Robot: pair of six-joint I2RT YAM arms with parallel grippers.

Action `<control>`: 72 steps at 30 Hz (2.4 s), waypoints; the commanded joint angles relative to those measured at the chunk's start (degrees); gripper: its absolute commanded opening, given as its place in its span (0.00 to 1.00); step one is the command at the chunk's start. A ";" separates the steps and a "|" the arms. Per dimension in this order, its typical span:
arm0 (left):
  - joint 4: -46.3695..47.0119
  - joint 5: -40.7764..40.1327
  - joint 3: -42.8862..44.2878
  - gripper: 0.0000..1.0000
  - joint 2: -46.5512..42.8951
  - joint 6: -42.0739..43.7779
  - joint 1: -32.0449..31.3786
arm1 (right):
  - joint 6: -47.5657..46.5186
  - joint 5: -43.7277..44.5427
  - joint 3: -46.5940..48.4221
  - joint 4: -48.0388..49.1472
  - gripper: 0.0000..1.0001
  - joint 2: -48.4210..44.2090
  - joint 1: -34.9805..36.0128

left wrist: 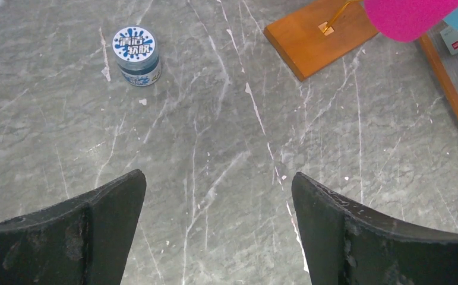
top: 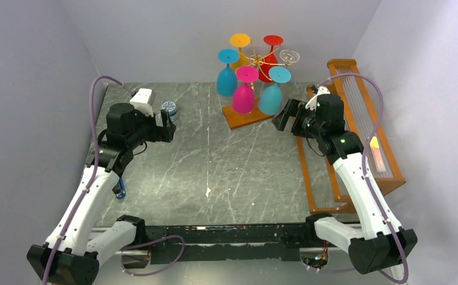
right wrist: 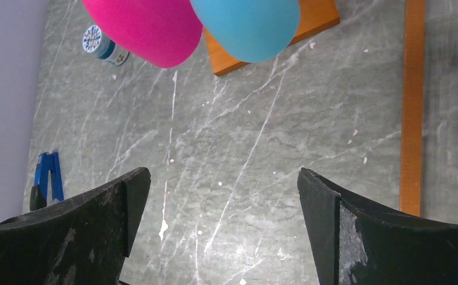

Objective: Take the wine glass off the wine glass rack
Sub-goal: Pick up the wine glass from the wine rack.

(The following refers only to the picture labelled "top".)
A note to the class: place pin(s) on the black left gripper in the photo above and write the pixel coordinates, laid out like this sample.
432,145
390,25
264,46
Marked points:
163,134

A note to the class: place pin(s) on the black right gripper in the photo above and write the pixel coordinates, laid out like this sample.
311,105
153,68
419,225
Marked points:
291,119

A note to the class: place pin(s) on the light blue wine glass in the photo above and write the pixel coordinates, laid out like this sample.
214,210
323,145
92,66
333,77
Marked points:
271,98

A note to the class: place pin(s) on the pink wine glass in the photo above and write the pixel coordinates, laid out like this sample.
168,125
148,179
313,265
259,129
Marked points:
243,98

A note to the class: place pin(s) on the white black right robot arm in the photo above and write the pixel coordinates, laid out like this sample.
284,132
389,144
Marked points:
381,242

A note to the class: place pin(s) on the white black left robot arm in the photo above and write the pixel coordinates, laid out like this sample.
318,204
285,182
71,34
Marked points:
68,256

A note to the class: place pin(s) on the clear wine glass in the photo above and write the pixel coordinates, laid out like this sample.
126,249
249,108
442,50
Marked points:
289,57

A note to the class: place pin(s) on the red wine glass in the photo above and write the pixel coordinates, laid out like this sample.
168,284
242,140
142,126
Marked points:
270,59

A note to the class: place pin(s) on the wooden rack base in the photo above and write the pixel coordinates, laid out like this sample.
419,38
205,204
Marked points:
236,120

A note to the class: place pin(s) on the dark blue wine glass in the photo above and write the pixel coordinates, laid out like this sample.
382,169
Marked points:
227,81

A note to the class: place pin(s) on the yellow wine glass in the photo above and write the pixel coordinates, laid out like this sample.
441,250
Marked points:
239,41

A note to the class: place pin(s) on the blue cleaning gel jar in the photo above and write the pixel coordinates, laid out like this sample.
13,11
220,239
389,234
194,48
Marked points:
171,109

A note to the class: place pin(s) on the blue clip tool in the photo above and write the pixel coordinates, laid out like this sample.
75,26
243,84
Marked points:
119,189

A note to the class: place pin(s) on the wooden tiered shelf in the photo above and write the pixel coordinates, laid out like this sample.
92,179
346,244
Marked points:
325,191

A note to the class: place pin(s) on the yellow orange marker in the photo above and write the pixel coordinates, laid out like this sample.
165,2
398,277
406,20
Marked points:
377,155

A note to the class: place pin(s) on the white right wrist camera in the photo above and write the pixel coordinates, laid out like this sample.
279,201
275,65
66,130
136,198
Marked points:
313,103

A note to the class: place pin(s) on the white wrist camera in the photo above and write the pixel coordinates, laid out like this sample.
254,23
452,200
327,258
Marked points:
313,103
143,101

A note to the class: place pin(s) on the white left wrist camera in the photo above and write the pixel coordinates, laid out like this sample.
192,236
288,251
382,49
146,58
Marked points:
143,101

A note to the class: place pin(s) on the gold wire glass rack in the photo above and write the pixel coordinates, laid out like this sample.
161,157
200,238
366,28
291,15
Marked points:
257,61

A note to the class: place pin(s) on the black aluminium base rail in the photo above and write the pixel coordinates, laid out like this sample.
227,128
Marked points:
282,241

